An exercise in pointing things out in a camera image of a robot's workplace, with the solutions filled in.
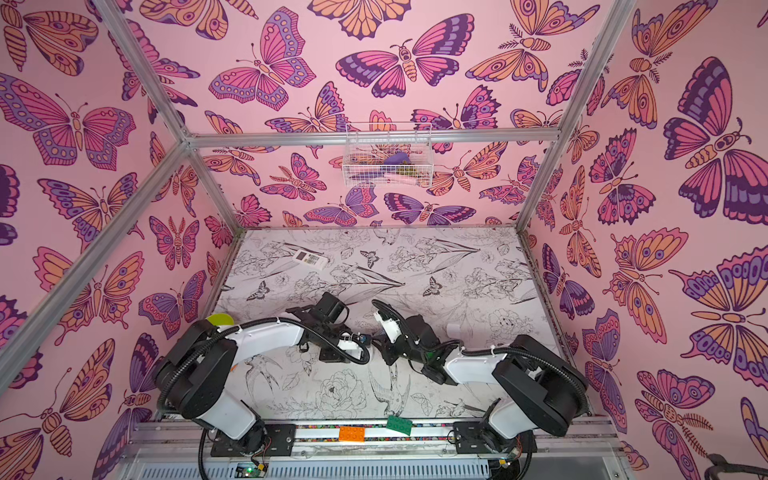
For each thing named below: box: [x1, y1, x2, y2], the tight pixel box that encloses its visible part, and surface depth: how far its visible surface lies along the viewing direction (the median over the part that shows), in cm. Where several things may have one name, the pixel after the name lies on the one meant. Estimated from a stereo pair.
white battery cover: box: [447, 323, 461, 339], surface depth 96 cm
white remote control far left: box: [292, 249, 328, 271], surface depth 112 cm
